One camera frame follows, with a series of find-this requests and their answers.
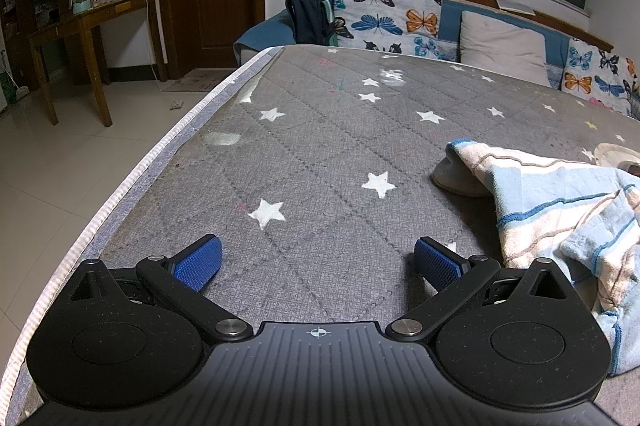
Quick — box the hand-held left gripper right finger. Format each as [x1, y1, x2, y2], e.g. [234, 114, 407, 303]
[385, 236, 572, 342]

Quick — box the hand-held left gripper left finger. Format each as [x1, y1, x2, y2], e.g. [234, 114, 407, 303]
[67, 233, 253, 343]

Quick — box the blue white striped garment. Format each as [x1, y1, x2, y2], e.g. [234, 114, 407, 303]
[432, 137, 640, 374]

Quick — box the grey star tablecloth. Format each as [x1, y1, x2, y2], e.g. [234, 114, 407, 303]
[0, 42, 640, 426]

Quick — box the beige doormat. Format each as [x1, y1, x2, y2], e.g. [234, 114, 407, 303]
[162, 69, 238, 93]

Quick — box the grey pillow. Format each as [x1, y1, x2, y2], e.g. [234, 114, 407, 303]
[457, 10, 551, 82]

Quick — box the butterfly print cushion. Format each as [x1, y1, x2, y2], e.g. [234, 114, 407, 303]
[560, 37, 640, 119]
[327, 0, 445, 57]

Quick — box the blue wooden sofa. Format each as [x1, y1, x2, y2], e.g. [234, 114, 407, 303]
[234, 0, 640, 107]

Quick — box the wooden desk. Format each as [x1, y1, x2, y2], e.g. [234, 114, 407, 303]
[26, 0, 168, 127]

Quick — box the dark blue backpack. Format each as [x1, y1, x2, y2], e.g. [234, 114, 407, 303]
[286, 0, 335, 46]

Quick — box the grey book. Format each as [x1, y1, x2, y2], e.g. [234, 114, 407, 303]
[497, 0, 536, 14]

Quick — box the white cable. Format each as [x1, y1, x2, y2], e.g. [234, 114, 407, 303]
[140, 0, 168, 83]

